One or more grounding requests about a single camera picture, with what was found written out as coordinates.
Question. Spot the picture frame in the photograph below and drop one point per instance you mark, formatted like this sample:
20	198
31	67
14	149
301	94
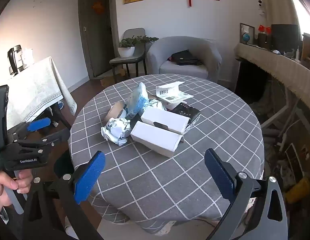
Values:
246	27

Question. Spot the yellow container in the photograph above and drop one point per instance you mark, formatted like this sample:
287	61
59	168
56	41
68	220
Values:
297	191

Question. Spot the red flag ornament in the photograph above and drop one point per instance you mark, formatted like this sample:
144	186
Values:
262	29

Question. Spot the person's left hand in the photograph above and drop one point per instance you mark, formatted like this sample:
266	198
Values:
9	182

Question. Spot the black kettle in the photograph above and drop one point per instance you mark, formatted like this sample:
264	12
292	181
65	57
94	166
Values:
12	60

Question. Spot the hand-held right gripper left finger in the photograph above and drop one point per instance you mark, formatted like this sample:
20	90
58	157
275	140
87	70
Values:
89	177

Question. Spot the table with white cloth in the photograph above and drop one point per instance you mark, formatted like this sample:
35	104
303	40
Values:
32	87

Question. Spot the white paper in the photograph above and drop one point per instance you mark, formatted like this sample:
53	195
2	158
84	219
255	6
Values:
116	130

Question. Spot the white box with black window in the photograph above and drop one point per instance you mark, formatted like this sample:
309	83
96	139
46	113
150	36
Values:
165	117

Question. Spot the grey chair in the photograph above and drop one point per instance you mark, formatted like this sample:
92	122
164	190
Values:
133	33

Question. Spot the small globe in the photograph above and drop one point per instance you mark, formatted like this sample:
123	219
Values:
245	37

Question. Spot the white security camera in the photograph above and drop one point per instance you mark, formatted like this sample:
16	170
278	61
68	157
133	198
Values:
260	5

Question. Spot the grey door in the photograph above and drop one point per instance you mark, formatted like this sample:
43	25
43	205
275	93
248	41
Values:
94	35

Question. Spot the black monitor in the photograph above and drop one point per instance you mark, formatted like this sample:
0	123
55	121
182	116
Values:
285	36

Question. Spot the black table leg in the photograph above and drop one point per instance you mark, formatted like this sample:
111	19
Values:
58	115

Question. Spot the brown cardboard piece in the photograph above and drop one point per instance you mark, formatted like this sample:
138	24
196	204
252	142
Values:
114	111

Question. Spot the trash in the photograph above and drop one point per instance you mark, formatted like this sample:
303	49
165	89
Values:
186	111

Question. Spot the large white cardboard box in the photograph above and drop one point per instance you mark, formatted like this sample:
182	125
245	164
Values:
155	137

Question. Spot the white barcode carton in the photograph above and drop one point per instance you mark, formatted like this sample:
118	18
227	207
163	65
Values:
170	92

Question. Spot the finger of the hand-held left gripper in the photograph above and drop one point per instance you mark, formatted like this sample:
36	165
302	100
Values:
39	124
57	136

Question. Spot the grey armchair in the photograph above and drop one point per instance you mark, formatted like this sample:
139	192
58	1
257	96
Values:
157	55

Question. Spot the blue white plastic package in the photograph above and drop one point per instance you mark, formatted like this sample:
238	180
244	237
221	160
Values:
137	100

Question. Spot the bright window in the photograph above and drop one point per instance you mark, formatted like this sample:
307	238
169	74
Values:
302	7

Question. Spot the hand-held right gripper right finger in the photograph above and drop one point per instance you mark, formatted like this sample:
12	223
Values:
218	177

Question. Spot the plastic wrap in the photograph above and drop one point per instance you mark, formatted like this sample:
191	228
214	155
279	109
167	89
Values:
155	104

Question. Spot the wooden desk organizer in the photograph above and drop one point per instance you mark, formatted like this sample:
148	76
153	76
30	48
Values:
307	47

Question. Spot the long desk with fringed cloth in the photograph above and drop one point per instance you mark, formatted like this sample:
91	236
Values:
275	65

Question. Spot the red door decoration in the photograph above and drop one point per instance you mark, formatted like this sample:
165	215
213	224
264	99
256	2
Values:
98	7

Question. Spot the black bag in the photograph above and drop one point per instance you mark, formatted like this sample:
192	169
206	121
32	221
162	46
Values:
183	57

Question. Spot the grey checked tablecloth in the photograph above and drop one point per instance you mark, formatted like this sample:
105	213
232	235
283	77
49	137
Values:
170	180

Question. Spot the potted plant in white pot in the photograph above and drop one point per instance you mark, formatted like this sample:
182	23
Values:
126	52

